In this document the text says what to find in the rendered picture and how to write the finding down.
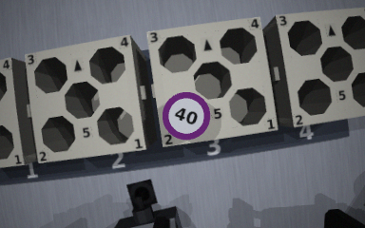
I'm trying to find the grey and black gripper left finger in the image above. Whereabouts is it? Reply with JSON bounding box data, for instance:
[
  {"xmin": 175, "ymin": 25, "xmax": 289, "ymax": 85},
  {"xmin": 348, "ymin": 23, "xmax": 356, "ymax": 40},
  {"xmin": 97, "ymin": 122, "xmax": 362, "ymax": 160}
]
[{"xmin": 153, "ymin": 217, "xmax": 170, "ymax": 228}]

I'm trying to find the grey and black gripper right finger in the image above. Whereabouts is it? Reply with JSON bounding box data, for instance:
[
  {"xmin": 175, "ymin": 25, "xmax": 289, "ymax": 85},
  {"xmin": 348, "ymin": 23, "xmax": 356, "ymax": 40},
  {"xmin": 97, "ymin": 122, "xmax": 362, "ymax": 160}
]
[{"xmin": 324, "ymin": 209, "xmax": 365, "ymax": 228}]

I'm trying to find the purple tube cap with white 40 label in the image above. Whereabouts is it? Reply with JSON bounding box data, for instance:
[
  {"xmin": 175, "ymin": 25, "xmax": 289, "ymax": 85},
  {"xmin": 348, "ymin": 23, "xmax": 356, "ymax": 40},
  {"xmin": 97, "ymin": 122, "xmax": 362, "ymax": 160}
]
[{"xmin": 163, "ymin": 92, "xmax": 210, "ymax": 140}]

